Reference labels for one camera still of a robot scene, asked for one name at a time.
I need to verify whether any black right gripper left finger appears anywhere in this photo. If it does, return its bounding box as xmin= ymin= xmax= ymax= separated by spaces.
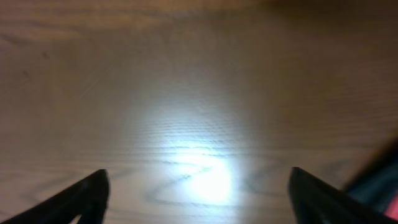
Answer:
xmin=2 ymin=169 xmax=110 ymax=224

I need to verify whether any red cloth garment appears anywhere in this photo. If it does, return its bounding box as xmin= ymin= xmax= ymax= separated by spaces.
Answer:
xmin=384 ymin=194 xmax=398 ymax=221

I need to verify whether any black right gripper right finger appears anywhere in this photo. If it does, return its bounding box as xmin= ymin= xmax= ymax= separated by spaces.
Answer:
xmin=288 ymin=167 xmax=397 ymax=224

